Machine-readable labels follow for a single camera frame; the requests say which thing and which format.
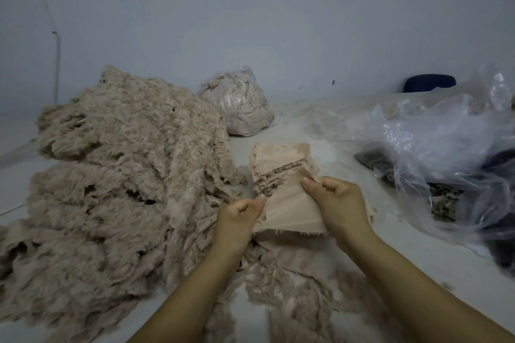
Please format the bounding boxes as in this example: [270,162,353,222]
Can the person's left hand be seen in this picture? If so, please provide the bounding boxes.
[209,194,268,263]

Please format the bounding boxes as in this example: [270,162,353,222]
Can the person's right hand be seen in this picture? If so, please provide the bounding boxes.
[301,175,377,251]

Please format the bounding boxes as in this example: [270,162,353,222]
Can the beige fabric piece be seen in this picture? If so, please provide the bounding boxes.
[253,166,331,237]

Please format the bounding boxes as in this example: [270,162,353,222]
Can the stack of sorted beige pieces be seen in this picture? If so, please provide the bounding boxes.
[248,141,320,197]

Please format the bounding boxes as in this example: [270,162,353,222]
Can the beige scrap strips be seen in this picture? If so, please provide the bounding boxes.
[201,230,411,343]

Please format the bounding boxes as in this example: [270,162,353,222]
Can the large pile beige fabric scraps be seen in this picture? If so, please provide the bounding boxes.
[0,65,249,340]

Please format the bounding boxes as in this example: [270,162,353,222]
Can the person's right forearm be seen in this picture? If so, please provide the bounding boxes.
[342,230,515,343]

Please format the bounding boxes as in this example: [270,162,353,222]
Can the person's left forearm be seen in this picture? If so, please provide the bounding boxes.
[129,250,242,343]

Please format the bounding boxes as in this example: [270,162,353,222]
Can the large clear plastic bag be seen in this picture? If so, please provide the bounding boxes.
[354,65,515,271]

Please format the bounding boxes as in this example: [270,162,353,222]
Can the clear bag of beige scraps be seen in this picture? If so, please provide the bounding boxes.
[198,66,276,137]

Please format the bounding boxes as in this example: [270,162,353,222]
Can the blue chair back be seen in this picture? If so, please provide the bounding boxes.
[402,73,458,94]

